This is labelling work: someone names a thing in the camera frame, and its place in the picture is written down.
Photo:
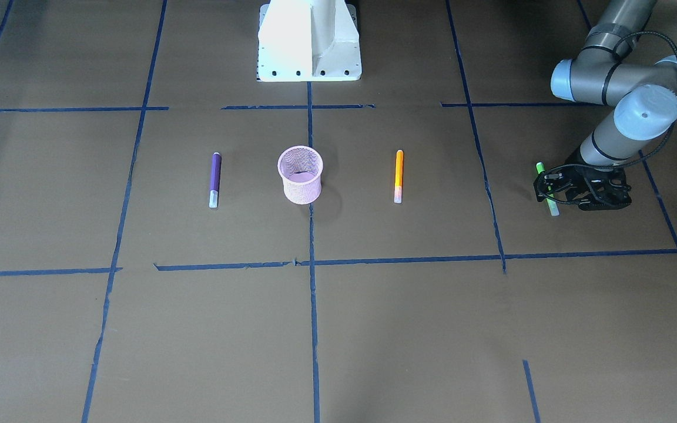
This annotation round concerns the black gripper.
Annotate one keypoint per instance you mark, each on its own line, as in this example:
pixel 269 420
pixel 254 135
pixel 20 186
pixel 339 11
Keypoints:
pixel 576 176

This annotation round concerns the green highlighter pen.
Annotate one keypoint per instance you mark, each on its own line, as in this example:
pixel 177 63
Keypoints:
pixel 552 205

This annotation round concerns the orange highlighter pen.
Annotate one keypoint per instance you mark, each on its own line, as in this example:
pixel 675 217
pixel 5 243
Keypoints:
pixel 398 177

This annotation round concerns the purple highlighter pen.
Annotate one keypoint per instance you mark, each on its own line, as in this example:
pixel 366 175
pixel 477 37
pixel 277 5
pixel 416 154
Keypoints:
pixel 214 181

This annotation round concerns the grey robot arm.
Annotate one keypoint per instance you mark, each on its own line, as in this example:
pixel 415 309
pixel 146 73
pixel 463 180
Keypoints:
pixel 644 108

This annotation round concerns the pink mesh pen holder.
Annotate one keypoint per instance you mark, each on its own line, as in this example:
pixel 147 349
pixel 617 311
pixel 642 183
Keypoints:
pixel 300 168

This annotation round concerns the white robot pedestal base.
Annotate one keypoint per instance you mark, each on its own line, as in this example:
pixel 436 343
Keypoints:
pixel 308 41

